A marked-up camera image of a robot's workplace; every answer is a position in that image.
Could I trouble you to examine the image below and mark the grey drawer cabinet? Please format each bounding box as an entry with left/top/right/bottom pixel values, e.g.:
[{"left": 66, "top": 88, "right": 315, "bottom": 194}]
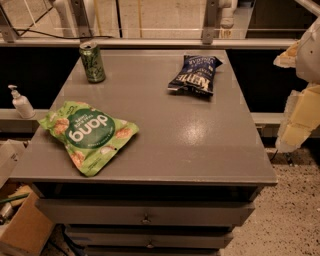
[{"left": 12, "top": 50, "right": 277, "bottom": 256}]

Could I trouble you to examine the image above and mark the green Dang rice chip bag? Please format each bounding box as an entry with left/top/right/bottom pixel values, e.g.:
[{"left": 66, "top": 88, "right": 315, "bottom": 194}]
[{"left": 39, "top": 101, "right": 139, "bottom": 177}]

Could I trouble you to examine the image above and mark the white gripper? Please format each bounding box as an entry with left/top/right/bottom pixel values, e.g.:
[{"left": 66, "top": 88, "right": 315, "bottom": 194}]
[{"left": 273, "top": 17, "right": 320, "bottom": 153}]

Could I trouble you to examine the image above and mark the green soda can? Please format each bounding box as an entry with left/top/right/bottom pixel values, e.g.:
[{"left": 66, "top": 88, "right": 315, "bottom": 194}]
[{"left": 79, "top": 41, "right": 106, "bottom": 83}]

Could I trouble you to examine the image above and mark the black cable behind rail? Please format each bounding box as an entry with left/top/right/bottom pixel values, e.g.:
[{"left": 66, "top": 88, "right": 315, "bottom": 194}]
[{"left": 13, "top": 28, "right": 114, "bottom": 40}]

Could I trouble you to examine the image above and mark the blue Kettle chip bag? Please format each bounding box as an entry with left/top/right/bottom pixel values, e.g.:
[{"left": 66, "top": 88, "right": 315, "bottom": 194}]
[{"left": 167, "top": 55, "right": 222, "bottom": 96}]

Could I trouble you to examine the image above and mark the white pump dispenser bottle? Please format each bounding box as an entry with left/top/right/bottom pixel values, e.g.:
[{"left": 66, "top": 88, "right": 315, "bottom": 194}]
[{"left": 8, "top": 85, "right": 35, "bottom": 119}]

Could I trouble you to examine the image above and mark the white box at left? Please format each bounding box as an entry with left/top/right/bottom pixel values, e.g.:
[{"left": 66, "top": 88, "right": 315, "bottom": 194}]
[{"left": 0, "top": 139, "right": 25, "bottom": 188}]

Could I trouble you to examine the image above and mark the top drawer knob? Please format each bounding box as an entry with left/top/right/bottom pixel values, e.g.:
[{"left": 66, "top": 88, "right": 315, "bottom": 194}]
[{"left": 141, "top": 214, "right": 151, "bottom": 225}]

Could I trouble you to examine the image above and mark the cardboard box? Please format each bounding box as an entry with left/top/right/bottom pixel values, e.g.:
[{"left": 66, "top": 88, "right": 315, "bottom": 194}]
[{"left": 0, "top": 185, "right": 55, "bottom": 256}]

